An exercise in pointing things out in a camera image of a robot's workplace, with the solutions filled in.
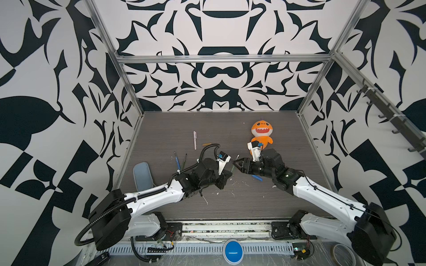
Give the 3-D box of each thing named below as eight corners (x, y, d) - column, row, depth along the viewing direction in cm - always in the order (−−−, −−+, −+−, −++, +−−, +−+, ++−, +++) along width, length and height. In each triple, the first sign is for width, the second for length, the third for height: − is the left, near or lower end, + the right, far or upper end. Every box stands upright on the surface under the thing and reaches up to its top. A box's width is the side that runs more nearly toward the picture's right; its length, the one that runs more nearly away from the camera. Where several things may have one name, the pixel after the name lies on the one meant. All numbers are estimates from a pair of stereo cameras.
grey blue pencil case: (138, 193, 86) (136, 191, 84) (134, 167, 95) (132, 165, 93) (154, 186, 88) (152, 184, 86) (148, 162, 97) (146, 159, 95)
